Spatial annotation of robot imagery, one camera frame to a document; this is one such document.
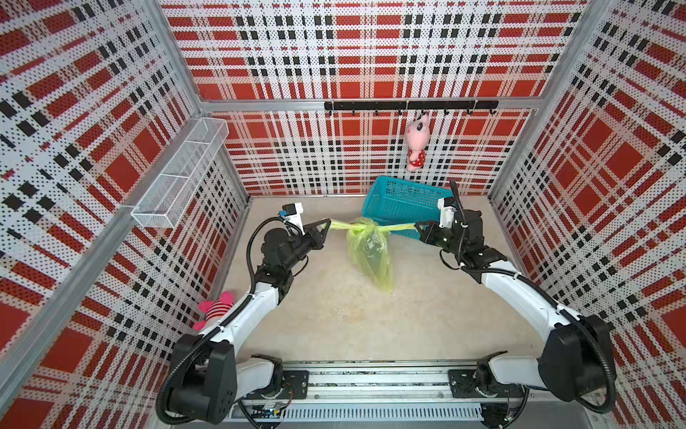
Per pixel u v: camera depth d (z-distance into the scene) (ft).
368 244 2.61
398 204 3.92
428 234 2.35
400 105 2.91
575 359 1.32
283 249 2.01
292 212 2.28
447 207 2.39
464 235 2.01
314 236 2.27
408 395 2.39
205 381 1.32
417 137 2.97
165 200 2.30
